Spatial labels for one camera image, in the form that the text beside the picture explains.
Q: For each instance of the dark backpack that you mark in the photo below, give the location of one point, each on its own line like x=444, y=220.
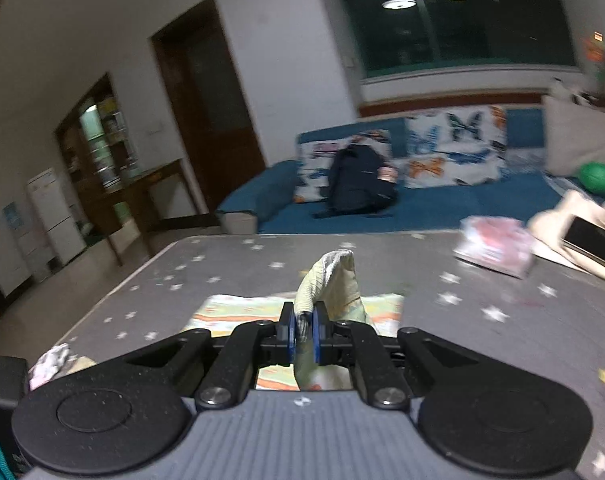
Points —
x=357, y=180

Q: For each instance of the white refrigerator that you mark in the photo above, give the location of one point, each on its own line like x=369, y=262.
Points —
x=55, y=215

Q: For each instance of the wooden glass display cabinet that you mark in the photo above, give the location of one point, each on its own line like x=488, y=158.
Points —
x=100, y=135

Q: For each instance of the wooden side table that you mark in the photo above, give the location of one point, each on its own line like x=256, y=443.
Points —
x=147, y=180

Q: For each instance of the pink tissue packet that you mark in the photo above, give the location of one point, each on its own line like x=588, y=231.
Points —
x=492, y=245

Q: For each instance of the cream cloth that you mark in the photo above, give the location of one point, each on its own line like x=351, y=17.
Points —
x=547, y=232

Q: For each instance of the black smartphone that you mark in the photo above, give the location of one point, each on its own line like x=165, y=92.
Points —
x=594, y=242

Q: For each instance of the blue sofa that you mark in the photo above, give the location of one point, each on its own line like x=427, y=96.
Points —
x=432, y=210

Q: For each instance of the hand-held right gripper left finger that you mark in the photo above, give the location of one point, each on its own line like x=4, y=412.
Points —
x=288, y=332

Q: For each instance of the small butterfly print cushion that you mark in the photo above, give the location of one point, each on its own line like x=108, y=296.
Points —
x=315, y=165

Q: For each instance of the beige pillow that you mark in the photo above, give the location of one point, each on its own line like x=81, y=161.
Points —
x=577, y=135

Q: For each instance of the green ball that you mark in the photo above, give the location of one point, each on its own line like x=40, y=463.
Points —
x=600, y=179

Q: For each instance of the small pink white cloth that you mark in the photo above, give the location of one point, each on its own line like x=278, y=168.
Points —
x=50, y=362

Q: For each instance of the green patterned towel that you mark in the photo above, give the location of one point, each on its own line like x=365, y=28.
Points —
x=335, y=280

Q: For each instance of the black and white plush toy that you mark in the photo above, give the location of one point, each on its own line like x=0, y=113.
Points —
x=564, y=91

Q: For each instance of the brown wooden door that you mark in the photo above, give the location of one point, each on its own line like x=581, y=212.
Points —
x=212, y=110

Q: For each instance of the colourful flower wall decoration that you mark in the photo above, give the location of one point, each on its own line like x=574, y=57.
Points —
x=596, y=55

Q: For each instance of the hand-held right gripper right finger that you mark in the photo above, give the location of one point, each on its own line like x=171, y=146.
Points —
x=320, y=335

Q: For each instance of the large dark window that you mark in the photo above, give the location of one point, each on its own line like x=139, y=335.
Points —
x=457, y=20

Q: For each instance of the white cabinet with blue sticker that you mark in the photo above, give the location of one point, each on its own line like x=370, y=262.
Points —
x=5, y=250

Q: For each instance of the large butterfly print cushion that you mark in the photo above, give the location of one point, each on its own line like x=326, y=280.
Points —
x=452, y=150

